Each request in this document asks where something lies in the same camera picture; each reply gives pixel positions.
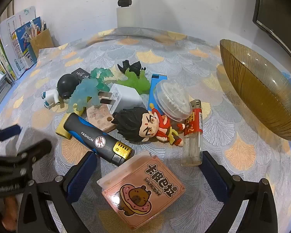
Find pink playing card box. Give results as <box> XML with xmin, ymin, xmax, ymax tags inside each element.
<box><xmin>97</xmin><ymin>150</ymin><xmax>186</xmax><ymax>231</ymax></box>

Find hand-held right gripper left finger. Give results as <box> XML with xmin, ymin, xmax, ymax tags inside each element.
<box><xmin>17</xmin><ymin>151</ymin><xmax>99</xmax><ymax>233</ymax></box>

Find black-haired cartoon figurine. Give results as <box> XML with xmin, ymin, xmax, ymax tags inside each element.
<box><xmin>112</xmin><ymin>107</ymin><xmax>186</xmax><ymax>147</ymax></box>

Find cardboard pen holder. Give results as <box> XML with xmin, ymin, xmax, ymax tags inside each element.
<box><xmin>29</xmin><ymin>28</ymin><xmax>56</xmax><ymax>57</ymax></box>

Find bundle of pens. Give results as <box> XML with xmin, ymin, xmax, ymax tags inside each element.
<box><xmin>30</xmin><ymin>18</ymin><xmax>48</xmax><ymax>38</ymax></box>

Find white lamp post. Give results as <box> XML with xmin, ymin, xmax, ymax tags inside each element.
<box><xmin>116</xmin><ymin>0</ymin><xmax>134</xmax><ymax>29</ymax></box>

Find white plug charger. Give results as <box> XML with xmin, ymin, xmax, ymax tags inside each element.
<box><xmin>98</xmin><ymin>83</ymin><xmax>142</xmax><ymax>112</ymax></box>

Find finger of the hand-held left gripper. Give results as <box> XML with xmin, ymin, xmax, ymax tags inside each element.
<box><xmin>0</xmin><ymin>139</ymin><xmax>52</xmax><ymax>175</ymax></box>
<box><xmin>0</xmin><ymin>124</ymin><xmax>21</xmax><ymax>156</ymax></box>

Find person's left hand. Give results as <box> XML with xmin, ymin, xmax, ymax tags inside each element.
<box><xmin>3</xmin><ymin>195</ymin><xmax>18</xmax><ymax>231</ymax></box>

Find white astronaut figurine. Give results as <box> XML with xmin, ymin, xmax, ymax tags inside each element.
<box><xmin>42</xmin><ymin>74</ymin><xmax>79</xmax><ymax>110</ymax></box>

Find black and blue torch lighter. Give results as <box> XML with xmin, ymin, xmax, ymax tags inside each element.
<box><xmin>64</xmin><ymin>114</ymin><xmax>136</xmax><ymax>167</ymax></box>

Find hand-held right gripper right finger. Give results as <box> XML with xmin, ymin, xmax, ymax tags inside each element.
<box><xmin>201</xmin><ymin>151</ymin><xmax>285</xmax><ymax>233</ymax></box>

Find yellow lighter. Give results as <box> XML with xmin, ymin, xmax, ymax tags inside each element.
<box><xmin>55</xmin><ymin>110</ymin><xmax>84</xmax><ymax>140</ymax></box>

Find round clear plastic case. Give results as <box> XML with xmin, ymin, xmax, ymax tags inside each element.
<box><xmin>152</xmin><ymin>81</ymin><xmax>192</xmax><ymax>122</ymax></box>

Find teal translucent dinosaur toy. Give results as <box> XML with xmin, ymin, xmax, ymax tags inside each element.
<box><xmin>67</xmin><ymin>68</ymin><xmax>117</xmax><ymax>114</ymax></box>

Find row of books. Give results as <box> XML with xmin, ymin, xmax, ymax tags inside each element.
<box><xmin>0</xmin><ymin>6</ymin><xmax>43</xmax><ymax>81</ymax></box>

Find dark monitor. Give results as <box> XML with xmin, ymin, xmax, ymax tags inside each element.
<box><xmin>253</xmin><ymin>0</ymin><xmax>291</xmax><ymax>61</ymax></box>

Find amber ribbed glass bowl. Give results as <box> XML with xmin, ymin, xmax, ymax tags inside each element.
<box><xmin>219</xmin><ymin>39</ymin><xmax>291</xmax><ymax>142</ymax></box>

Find fan-patterned grey tablecloth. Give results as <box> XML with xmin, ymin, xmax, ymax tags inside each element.
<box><xmin>0</xmin><ymin>27</ymin><xmax>291</xmax><ymax>233</ymax></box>

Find black dinosaur toy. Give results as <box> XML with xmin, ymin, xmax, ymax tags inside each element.
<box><xmin>117</xmin><ymin>60</ymin><xmax>146</xmax><ymax>74</ymax></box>

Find green translucent dinosaur toy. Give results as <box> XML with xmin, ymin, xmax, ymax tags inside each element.
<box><xmin>116</xmin><ymin>68</ymin><xmax>152</xmax><ymax>95</ymax></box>

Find clear lighter with red label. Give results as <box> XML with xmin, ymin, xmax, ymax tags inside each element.
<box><xmin>181</xmin><ymin>99</ymin><xmax>204</xmax><ymax>167</ymax></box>

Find black box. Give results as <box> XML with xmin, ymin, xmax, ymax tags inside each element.
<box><xmin>71</xmin><ymin>68</ymin><xmax>90</xmax><ymax>79</ymax></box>

